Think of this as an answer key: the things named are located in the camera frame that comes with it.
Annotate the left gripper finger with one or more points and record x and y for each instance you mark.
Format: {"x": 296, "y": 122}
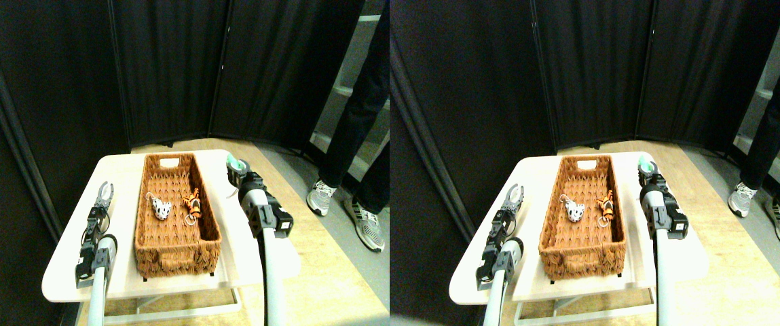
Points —
{"x": 508, "y": 201}
{"x": 518, "y": 199}
{"x": 100, "y": 198}
{"x": 109, "y": 197}

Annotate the green toy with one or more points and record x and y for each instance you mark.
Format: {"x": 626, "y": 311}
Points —
{"x": 235, "y": 161}
{"x": 647, "y": 163}

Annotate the orange tiger toy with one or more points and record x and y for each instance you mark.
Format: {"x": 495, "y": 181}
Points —
{"x": 607, "y": 202}
{"x": 193, "y": 200}

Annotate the white black-spotted toy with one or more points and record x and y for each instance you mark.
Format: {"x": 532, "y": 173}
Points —
{"x": 162, "y": 210}
{"x": 574, "y": 212}

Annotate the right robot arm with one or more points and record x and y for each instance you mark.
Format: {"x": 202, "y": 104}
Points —
{"x": 273, "y": 285}
{"x": 666, "y": 285}

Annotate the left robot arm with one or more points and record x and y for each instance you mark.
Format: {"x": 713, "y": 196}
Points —
{"x": 98, "y": 302}
{"x": 495, "y": 305}

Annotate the low white table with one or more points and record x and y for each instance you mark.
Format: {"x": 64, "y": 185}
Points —
{"x": 118, "y": 170}
{"x": 529, "y": 173}

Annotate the brown wicker basket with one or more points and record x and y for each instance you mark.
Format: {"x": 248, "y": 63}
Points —
{"x": 182, "y": 255}
{"x": 590, "y": 257}

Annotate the grey curtain stand pole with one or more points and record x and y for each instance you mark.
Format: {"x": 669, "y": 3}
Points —
{"x": 15, "y": 121}
{"x": 430, "y": 146}

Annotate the person's legs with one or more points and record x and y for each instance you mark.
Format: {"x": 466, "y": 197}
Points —
{"x": 773, "y": 136}
{"x": 356, "y": 136}

